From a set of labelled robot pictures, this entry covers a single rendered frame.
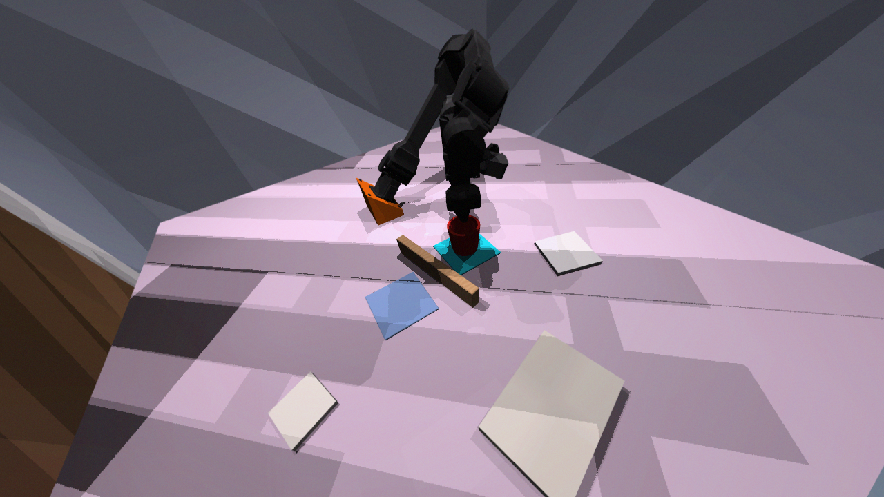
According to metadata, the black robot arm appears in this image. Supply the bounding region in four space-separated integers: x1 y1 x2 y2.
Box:
369 29 509 204

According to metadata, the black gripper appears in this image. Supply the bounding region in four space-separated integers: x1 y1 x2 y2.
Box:
442 145 481 223

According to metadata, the dark red cup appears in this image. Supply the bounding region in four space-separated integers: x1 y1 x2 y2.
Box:
447 215 480 256

